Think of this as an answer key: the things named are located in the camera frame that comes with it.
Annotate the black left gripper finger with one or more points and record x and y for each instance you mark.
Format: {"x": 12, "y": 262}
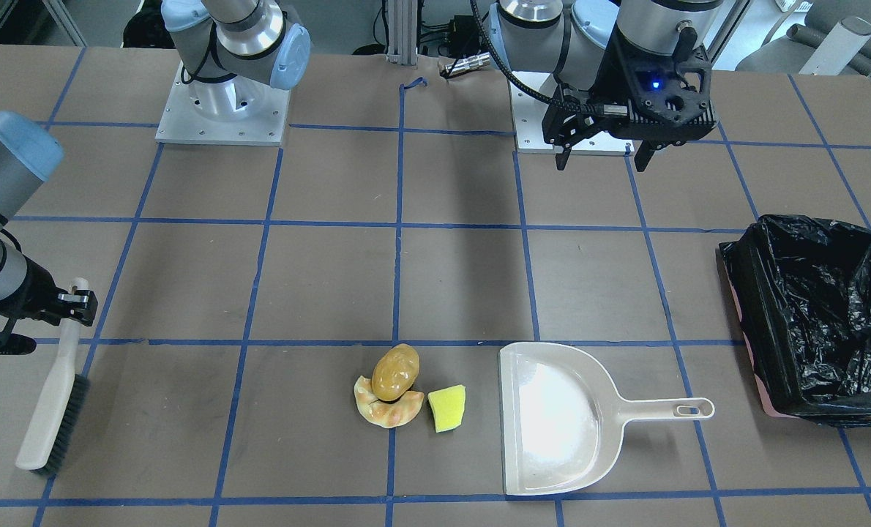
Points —
{"x": 562, "y": 156}
{"x": 644, "y": 154}

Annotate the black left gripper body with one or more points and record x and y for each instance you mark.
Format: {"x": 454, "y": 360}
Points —
{"x": 611, "y": 78}

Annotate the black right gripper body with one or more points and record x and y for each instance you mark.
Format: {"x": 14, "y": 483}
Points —
{"x": 31, "y": 290}

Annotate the beige hand brush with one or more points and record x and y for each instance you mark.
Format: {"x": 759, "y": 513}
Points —
{"x": 47, "y": 438}

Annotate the beige plastic dustpan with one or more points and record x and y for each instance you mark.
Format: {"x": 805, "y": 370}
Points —
{"x": 563, "y": 418}

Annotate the brown potato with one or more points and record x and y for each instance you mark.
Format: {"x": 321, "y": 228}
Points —
{"x": 395, "y": 372}

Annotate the yellow sponge piece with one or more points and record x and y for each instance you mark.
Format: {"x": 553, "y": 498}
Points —
{"x": 447, "y": 406}

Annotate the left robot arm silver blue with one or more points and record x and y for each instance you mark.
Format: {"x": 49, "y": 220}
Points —
{"x": 539, "y": 44}

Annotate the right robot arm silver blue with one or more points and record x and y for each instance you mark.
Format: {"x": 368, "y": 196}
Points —
{"x": 28, "y": 156}

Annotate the bin with black bag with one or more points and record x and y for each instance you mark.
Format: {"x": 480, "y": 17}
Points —
{"x": 802, "y": 289}

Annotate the aluminium frame post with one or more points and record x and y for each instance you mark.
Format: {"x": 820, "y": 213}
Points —
{"x": 402, "y": 21}

